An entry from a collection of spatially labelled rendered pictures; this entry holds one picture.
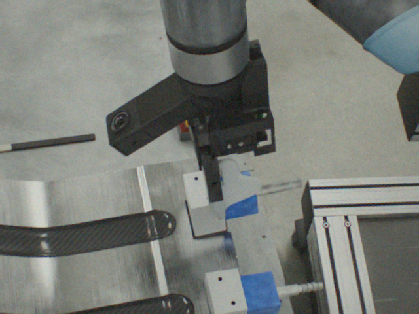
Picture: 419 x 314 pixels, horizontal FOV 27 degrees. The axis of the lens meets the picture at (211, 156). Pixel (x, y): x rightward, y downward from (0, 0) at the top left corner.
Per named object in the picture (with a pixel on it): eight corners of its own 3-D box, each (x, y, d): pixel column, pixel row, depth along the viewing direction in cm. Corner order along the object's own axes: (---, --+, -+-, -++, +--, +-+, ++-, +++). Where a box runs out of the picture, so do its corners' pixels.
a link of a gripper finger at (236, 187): (269, 225, 96) (260, 158, 91) (215, 237, 96) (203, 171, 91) (262, 207, 99) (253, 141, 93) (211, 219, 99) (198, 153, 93)
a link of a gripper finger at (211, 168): (226, 209, 92) (215, 140, 87) (212, 212, 92) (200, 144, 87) (218, 181, 96) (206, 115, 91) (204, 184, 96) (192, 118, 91)
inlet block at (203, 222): (295, 179, 105) (294, 150, 101) (306, 212, 102) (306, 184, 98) (186, 203, 104) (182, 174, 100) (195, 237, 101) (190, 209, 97)
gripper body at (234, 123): (277, 158, 91) (272, 76, 82) (195, 176, 91) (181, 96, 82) (259, 106, 96) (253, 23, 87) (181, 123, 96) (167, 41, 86)
